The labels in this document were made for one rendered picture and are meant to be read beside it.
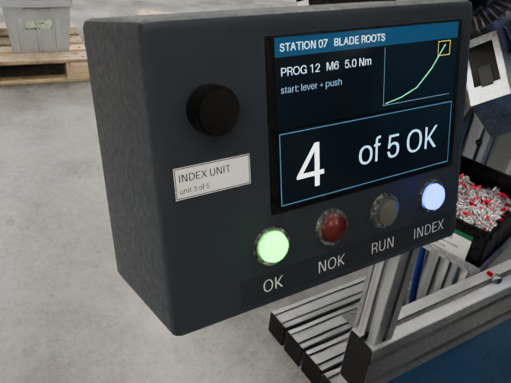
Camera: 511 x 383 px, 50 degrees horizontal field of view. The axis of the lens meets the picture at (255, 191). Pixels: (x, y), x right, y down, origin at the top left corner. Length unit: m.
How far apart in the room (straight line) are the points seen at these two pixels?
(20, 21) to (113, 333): 2.28
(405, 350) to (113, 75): 0.51
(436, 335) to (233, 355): 1.10
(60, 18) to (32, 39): 0.21
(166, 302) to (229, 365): 1.42
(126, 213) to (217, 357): 1.42
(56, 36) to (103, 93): 3.33
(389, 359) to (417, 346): 0.05
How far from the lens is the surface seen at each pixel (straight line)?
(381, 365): 0.71
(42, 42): 3.71
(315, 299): 1.89
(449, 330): 0.78
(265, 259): 0.36
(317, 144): 0.36
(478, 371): 1.03
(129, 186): 0.36
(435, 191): 0.45
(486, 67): 1.14
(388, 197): 0.42
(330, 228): 0.38
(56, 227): 2.31
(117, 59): 0.34
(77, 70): 3.64
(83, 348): 1.82
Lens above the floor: 1.33
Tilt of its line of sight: 32 degrees down
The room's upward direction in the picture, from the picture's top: 6 degrees clockwise
